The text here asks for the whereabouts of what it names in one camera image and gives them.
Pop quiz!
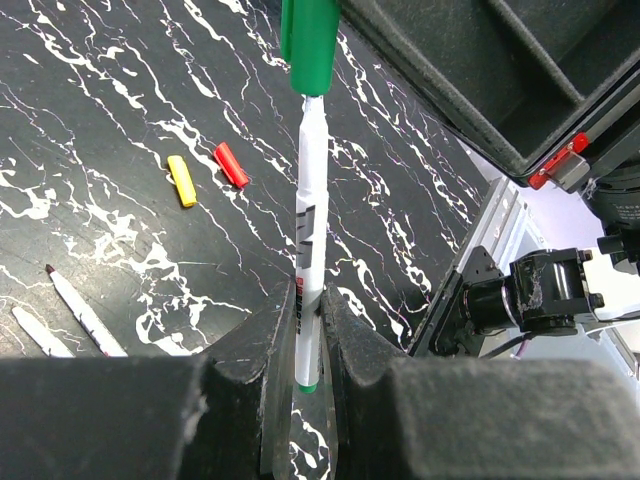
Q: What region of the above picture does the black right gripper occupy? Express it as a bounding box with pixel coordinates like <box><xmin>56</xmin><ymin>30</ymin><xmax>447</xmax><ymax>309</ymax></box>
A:
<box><xmin>342</xmin><ymin>1</ymin><xmax>639</xmax><ymax>238</ymax></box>

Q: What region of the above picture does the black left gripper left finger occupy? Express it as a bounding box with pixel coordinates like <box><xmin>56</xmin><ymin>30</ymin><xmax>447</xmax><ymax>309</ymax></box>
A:
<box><xmin>1</xmin><ymin>280</ymin><xmax>295</xmax><ymax>479</ymax></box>

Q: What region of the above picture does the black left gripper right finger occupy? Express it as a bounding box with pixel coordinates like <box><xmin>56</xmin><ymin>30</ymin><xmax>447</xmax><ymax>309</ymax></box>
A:
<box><xmin>321</xmin><ymin>287</ymin><xmax>639</xmax><ymax>479</ymax></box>

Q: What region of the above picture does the red whiteboard pen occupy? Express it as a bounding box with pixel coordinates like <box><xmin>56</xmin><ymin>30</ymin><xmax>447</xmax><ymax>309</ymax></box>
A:
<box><xmin>45</xmin><ymin>264</ymin><xmax>128</xmax><ymax>357</ymax></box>

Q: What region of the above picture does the green whiteboard pen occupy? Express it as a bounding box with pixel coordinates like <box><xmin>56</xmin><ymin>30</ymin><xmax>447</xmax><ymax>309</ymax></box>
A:
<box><xmin>295</xmin><ymin>96</ymin><xmax>328</xmax><ymax>394</ymax></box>

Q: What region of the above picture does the yellow whiteboard pen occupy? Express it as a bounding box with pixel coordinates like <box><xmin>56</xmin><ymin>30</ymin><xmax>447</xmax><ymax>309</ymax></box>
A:
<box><xmin>11</xmin><ymin>307</ymin><xmax>75</xmax><ymax>358</ymax></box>

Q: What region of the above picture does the green pen cap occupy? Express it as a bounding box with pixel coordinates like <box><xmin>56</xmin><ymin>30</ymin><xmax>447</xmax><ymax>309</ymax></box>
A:
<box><xmin>281</xmin><ymin>0</ymin><xmax>341</xmax><ymax>97</ymax></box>

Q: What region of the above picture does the yellow pen cap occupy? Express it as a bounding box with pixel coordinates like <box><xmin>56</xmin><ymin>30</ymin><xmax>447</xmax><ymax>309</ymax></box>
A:
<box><xmin>167</xmin><ymin>155</ymin><xmax>197</xmax><ymax>208</ymax></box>

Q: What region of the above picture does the red pen cap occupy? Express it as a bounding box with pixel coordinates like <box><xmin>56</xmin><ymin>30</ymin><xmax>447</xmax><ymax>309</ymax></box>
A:
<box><xmin>213</xmin><ymin>142</ymin><xmax>249</xmax><ymax>189</ymax></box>

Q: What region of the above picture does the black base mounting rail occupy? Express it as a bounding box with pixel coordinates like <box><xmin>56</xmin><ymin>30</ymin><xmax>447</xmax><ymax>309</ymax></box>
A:
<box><xmin>407</xmin><ymin>244</ymin><xmax>606</xmax><ymax>359</ymax></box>

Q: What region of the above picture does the aluminium frame rail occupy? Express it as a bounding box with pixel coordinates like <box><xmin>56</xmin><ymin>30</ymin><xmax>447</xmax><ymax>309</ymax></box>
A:
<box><xmin>454</xmin><ymin>178</ymin><xmax>547</xmax><ymax>274</ymax></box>

